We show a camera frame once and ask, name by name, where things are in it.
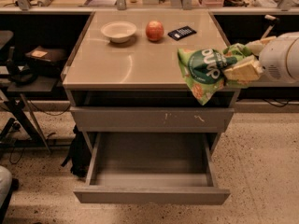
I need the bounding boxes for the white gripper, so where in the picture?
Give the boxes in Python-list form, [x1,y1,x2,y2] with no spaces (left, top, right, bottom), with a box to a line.
[223,33,295,83]

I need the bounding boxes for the green rice chip bag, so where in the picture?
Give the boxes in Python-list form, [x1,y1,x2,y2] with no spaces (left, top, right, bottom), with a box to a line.
[178,43,252,105]

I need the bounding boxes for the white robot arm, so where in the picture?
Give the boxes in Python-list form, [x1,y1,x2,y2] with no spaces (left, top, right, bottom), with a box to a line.
[223,32,299,83]

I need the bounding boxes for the grey drawer cabinet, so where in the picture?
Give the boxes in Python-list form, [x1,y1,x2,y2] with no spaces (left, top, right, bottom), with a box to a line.
[63,8,239,147]

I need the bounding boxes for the open grey middle drawer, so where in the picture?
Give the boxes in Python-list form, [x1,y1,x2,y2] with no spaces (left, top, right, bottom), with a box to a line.
[74,133,230,205]

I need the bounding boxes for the closed grey upper drawer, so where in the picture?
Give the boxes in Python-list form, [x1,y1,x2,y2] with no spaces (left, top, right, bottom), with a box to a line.
[71,106,234,133]

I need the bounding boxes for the dark blue snack packet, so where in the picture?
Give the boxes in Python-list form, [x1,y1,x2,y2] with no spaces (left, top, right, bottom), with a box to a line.
[168,26,196,41]

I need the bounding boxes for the red apple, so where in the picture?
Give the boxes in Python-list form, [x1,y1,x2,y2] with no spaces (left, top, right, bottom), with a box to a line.
[146,21,164,42]

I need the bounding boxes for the white bowl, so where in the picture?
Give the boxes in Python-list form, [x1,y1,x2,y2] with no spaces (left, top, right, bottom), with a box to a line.
[101,21,136,44]

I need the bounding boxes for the black backpack on floor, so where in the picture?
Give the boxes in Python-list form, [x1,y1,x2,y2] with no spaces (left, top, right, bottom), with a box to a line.
[61,126,92,177]

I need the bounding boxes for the black box with label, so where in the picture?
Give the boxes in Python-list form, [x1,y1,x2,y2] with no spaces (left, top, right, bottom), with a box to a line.
[25,46,68,77]

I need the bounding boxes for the black side table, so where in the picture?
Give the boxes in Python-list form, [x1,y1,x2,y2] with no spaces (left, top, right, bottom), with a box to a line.
[0,30,60,156]

